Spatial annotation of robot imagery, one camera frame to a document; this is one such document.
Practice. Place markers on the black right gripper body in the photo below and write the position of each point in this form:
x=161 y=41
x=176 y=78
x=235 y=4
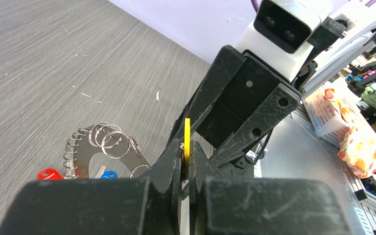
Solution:
x=255 y=73

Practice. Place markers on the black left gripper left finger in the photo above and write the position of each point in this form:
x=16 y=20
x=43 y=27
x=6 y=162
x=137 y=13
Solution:
x=145 y=205

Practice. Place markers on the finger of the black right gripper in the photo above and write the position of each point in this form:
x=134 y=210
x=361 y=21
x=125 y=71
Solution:
x=223 y=69
x=246 y=115

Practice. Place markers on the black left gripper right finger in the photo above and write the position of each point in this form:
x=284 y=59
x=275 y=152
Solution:
x=222 y=205

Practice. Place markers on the yellow key tag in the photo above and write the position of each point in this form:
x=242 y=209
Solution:
x=186 y=151

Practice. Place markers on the large metal keyring with rings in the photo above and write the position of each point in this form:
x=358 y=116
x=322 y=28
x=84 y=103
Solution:
x=107 y=139

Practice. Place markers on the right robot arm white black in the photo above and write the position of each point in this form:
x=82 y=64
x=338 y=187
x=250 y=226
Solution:
x=334 y=42

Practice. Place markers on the white background basket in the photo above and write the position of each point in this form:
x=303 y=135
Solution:
x=325 y=116

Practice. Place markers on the blue key tag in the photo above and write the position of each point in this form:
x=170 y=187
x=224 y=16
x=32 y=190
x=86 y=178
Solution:
x=109 y=175

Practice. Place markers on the orange floral cloth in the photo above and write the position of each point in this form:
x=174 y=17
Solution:
x=358 y=147

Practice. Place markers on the red key tag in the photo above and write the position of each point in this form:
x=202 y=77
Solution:
x=49 y=174

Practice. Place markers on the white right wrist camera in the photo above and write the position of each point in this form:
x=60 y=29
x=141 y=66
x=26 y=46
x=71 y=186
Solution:
x=280 y=32

